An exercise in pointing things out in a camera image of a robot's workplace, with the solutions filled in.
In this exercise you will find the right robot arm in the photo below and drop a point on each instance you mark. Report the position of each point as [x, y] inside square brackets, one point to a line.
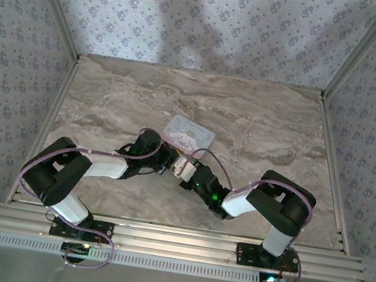
[285, 206]

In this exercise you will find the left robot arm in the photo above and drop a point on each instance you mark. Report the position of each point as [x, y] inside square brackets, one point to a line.
[105, 167]

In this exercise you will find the aluminium mounting rail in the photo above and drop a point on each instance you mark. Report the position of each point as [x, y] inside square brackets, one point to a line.
[172, 242]

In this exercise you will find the aluminium corner post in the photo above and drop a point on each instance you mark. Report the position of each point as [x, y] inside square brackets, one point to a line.
[361, 54]
[55, 5]

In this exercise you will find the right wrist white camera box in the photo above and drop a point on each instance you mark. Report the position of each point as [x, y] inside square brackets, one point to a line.
[185, 168]

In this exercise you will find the aluminium side rail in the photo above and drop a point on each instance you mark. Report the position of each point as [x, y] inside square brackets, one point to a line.
[335, 171]
[45, 125]

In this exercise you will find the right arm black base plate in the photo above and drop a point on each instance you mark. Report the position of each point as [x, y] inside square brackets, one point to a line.
[247, 254]

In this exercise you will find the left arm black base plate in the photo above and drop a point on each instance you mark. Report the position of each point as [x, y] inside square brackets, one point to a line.
[99, 229]

